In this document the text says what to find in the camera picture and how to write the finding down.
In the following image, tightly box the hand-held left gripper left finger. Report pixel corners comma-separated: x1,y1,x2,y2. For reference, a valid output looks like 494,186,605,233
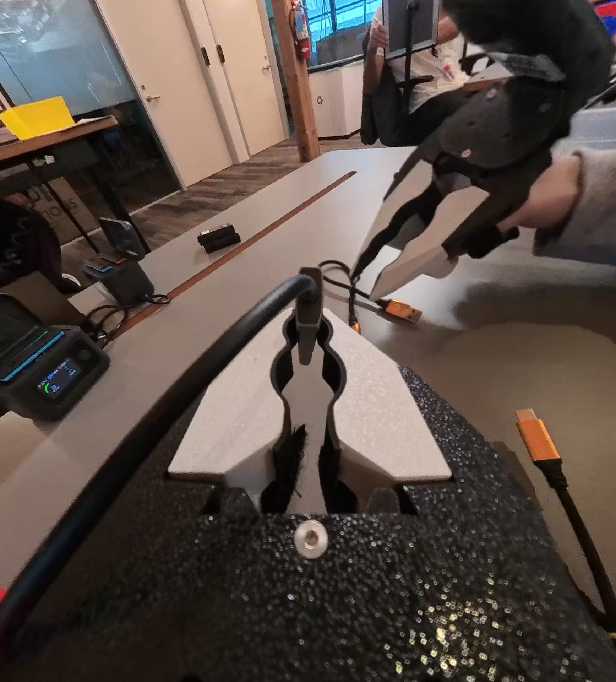
168,308,309,515

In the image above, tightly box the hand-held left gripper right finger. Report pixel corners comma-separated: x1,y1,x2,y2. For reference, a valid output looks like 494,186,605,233
316,308,453,515

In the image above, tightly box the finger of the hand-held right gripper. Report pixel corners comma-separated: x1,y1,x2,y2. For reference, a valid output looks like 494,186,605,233
350,159,442,279
369,186,491,303

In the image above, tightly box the black usb-c cable blue tie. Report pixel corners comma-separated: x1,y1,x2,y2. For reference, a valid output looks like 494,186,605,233
317,259,424,336

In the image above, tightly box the thick black hub cable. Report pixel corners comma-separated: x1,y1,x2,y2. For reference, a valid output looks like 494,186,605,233
0,274,319,677

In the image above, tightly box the black usb-c cable yellow tie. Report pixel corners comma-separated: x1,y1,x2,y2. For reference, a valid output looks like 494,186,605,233
516,407,616,667

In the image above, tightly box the person's right hand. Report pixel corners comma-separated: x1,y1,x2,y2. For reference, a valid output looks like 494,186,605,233
498,153,584,236

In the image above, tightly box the clear plastic storage box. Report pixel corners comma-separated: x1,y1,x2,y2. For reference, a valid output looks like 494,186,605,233
569,101,616,155

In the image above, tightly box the white recycling cabinet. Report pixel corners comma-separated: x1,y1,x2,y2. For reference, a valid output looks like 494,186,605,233
308,63,366,140

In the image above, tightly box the small black charging case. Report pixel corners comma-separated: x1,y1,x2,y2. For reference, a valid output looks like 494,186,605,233
81,217,155,305

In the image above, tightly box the black battery pack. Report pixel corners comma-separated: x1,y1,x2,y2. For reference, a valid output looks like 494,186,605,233
197,223,242,254

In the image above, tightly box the white door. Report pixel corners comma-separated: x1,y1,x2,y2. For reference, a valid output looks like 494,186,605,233
97,0,234,188
204,0,287,156

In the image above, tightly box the black charging case with display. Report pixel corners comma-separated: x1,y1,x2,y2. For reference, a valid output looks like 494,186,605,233
0,293,111,423

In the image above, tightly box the red fire extinguisher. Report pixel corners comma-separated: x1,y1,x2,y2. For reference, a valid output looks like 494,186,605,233
291,0,311,60

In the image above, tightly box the brown cardboard box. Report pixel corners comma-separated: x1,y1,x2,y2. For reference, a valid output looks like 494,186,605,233
31,176,107,251

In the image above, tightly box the dark bag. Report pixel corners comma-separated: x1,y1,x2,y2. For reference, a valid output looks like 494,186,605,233
0,197,64,296

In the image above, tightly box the yellow plastic bin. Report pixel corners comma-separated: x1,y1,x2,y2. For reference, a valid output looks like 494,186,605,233
0,96,77,141

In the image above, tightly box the thin black charger cable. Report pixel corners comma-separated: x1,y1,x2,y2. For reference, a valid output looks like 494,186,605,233
85,293,171,342

